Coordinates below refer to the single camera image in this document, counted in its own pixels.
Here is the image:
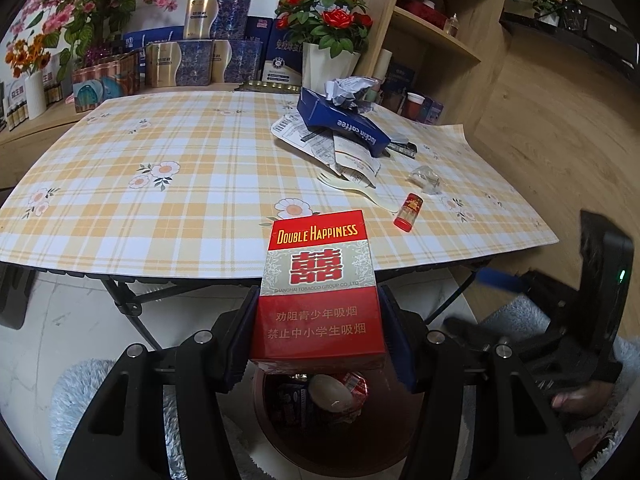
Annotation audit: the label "gold and blue gift box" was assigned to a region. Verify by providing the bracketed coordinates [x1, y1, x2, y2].
[210, 39, 265, 84]
[185, 0, 252, 41]
[145, 40, 213, 88]

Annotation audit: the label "white plastic fork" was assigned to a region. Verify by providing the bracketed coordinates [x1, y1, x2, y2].
[316, 169, 398, 212]

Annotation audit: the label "clear plastic wrap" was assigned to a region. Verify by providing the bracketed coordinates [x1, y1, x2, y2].
[407, 165, 443, 196]

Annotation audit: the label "black stone counter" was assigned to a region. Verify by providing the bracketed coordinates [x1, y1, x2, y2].
[500, 7, 640, 81]

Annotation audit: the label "dark blue box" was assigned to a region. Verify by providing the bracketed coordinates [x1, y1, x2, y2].
[246, 16, 273, 43]

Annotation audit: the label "navy patterned box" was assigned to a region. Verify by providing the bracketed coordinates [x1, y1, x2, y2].
[390, 62, 416, 96]

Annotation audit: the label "red cigarette pack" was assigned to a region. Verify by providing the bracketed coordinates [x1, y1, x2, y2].
[250, 209, 387, 373]

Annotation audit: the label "person's left leg grey fleece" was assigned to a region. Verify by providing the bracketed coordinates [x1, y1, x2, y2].
[50, 359, 176, 480]

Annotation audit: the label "person's right hand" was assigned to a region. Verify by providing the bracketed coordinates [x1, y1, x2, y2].
[551, 381, 622, 418]

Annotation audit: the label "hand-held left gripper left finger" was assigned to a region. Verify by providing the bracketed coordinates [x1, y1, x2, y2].
[55, 287, 261, 480]

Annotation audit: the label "blue coffee carton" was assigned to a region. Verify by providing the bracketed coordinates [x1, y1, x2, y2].
[296, 86, 393, 160]

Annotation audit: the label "crumpled white paper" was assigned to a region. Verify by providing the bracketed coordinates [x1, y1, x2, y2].
[324, 76, 381, 111]

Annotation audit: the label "flat blue carton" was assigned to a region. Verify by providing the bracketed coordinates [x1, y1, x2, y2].
[122, 25, 187, 68]

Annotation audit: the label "orange artificial flowers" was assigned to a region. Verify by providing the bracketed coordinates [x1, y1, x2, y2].
[5, 35, 51, 76]

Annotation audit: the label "decorated teal tin box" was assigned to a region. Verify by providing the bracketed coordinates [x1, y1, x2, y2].
[71, 52, 141, 113]

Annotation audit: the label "white tape roll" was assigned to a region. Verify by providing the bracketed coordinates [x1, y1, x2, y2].
[307, 374, 356, 413]

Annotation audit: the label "gold metal tray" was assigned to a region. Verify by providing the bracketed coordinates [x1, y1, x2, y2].
[242, 80, 303, 93]

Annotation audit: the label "black folding table frame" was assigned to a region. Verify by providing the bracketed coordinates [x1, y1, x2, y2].
[0, 257, 481, 353]

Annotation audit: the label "red artificial roses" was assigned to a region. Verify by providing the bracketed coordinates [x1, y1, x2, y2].
[275, 0, 375, 61]

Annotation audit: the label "crushed red drink can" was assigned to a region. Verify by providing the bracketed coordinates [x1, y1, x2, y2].
[335, 371, 370, 406]

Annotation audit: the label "small blue purple box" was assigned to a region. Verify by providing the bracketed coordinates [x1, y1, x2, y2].
[422, 97, 446, 125]

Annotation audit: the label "stack of paper cups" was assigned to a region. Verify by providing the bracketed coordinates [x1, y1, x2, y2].
[372, 49, 393, 106]

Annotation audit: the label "brown plastic bin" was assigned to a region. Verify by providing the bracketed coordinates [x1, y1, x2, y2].
[250, 367, 421, 480]

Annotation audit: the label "tall blue and white box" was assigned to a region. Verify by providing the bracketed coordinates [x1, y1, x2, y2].
[263, 22, 306, 87]

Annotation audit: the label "person's leg grey fleece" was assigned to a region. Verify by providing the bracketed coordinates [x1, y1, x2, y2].
[50, 359, 176, 480]
[480, 295, 640, 461]

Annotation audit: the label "pink artificial blossom arrangement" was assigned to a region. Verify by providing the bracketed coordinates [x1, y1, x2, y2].
[10, 0, 178, 83]

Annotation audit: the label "black appliance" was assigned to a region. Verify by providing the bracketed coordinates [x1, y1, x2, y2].
[560, 2, 640, 66]

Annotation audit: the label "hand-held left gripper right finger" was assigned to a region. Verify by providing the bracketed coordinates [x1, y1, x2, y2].
[377, 285, 583, 480]

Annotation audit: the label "yellow plaid floral tablecloth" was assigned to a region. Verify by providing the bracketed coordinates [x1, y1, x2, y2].
[0, 82, 558, 283]

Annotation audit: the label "small red plastic bottle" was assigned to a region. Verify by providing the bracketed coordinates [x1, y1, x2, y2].
[393, 192, 424, 231]

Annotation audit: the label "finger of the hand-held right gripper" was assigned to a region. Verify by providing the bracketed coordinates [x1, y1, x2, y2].
[474, 267, 533, 295]
[443, 314, 541, 356]

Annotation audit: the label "white ribbed vase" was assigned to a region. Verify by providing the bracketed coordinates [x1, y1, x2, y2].
[24, 71, 48, 121]

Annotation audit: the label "row of small brown bottles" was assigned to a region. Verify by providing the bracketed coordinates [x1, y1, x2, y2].
[0, 85, 66, 131]

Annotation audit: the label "white faceted vase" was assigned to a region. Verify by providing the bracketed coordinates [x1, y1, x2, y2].
[301, 42, 362, 92]

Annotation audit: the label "printed paper leaflet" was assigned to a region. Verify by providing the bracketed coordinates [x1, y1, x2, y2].
[310, 132, 383, 183]

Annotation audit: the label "person's right leg grey fleece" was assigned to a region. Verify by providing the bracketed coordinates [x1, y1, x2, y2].
[480, 295, 640, 461]

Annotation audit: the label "red gift basket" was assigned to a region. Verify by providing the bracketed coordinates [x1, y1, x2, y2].
[397, 0, 451, 31]

